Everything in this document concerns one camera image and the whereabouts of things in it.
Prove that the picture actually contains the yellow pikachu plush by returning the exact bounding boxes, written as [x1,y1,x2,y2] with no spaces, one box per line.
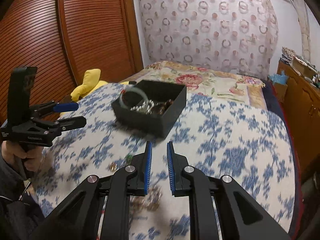
[71,69,137,115]

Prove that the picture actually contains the small gold brooch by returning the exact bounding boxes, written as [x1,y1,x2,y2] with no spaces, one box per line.
[109,162,118,172]

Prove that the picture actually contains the pale green jade bangle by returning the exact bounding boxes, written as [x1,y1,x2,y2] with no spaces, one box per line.
[119,87,149,110]

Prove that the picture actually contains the wooden sideboard cabinet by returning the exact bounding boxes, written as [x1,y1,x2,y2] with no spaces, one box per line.
[277,60,319,181]

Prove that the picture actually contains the circle patterned lace curtain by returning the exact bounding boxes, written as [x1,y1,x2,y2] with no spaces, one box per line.
[139,0,279,79]

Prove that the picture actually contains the silver bead necklace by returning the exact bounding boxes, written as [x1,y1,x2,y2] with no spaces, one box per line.
[130,101,157,115]

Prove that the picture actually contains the left hand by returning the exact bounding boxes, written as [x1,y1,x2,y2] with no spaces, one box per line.
[1,141,43,180]

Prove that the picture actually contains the brown wooden bead bracelet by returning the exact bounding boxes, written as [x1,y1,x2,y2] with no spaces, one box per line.
[151,99,175,116]

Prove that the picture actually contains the dark blue bed sheet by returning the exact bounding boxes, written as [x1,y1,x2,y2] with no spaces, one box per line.
[261,79,279,113]

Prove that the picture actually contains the blue floral white quilt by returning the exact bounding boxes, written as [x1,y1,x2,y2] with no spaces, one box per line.
[32,82,299,240]

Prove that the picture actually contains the black jewelry box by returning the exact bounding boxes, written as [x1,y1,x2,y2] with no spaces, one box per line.
[111,80,187,138]

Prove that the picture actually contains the wooden louvered wardrobe door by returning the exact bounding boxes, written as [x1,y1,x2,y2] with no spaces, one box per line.
[1,0,143,120]

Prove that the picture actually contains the cream tied window curtain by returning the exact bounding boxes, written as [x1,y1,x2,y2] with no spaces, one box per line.
[291,0,311,61]

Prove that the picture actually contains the floral cream bed blanket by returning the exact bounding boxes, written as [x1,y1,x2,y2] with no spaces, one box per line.
[124,61,267,109]

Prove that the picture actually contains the stack of books and papers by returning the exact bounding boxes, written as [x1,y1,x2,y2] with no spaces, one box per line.
[281,47,319,88]

